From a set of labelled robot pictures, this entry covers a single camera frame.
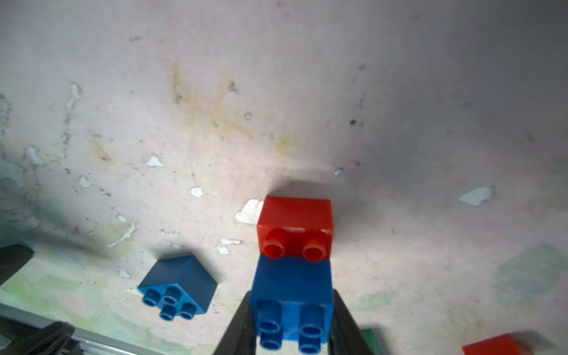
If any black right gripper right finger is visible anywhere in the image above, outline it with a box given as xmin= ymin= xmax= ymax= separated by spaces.
xmin=328 ymin=289 xmax=374 ymax=355

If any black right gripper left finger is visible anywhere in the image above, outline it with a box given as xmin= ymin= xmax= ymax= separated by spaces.
xmin=213 ymin=291 xmax=257 ymax=355

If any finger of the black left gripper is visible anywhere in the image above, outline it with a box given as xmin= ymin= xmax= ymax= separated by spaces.
xmin=1 ymin=322 xmax=75 ymax=354
xmin=0 ymin=244 xmax=34 ymax=285

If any blue lego brick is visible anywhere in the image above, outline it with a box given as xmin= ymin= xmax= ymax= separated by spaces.
xmin=250 ymin=254 xmax=334 ymax=354
xmin=138 ymin=254 xmax=217 ymax=322

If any red small lego brick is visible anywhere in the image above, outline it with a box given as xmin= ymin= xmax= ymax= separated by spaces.
xmin=257 ymin=196 xmax=334 ymax=263

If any red square lego brick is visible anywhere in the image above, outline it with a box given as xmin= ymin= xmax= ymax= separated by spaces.
xmin=462 ymin=334 xmax=534 ymax=355

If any green long lego brick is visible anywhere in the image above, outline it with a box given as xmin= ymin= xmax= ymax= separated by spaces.
xmin=361 ymin=329 xmax=382 ymax=355

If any blue lego brick loose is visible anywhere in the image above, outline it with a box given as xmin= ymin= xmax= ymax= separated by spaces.
xmin=138 ymin=254 xmax=217 ymax=322

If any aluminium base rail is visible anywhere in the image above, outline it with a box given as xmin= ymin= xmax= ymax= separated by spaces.
xmin=1 ymin=304 xmax=153 ymax=354

